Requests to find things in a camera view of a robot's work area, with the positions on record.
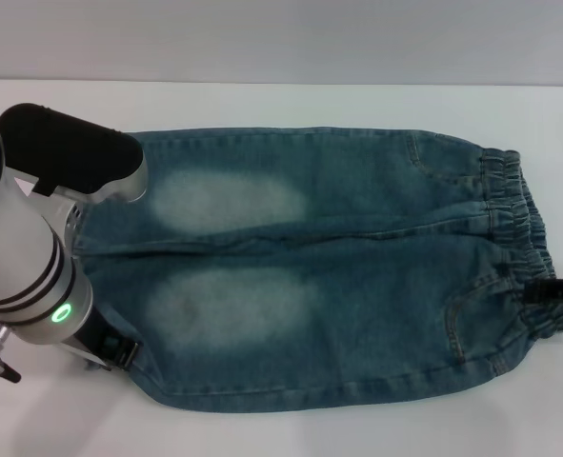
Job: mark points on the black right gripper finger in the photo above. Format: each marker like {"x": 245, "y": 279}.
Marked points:
{"x": 555, "y": 291}

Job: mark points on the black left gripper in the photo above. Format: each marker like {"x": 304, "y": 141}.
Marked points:
{"x": 93, "y": 343}

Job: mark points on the blue denim shorts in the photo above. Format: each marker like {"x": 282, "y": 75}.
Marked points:
{"x": 333, "y": 285}

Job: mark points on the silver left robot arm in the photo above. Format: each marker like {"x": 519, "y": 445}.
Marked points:
{"x": 28, "y": 266}

